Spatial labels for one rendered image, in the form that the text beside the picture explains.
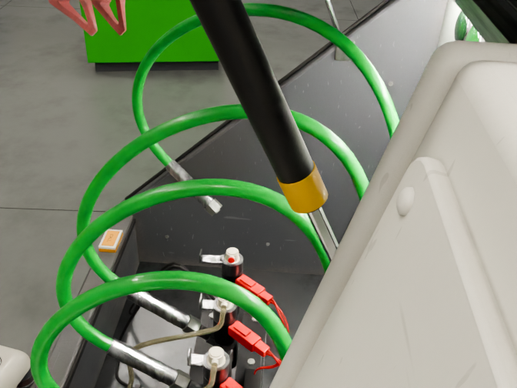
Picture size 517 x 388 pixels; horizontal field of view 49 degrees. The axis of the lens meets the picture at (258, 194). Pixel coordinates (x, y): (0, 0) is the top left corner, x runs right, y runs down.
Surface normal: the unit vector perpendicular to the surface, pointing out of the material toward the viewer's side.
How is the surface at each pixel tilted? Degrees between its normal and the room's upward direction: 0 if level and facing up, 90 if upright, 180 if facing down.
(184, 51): 90
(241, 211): 90
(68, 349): 0
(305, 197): 89
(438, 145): 76
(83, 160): 0
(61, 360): 0
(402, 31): 90
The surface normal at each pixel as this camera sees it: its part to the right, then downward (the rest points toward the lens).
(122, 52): 0.13, 0.57
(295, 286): 0.04, -0.82
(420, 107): -0.72, 0.22
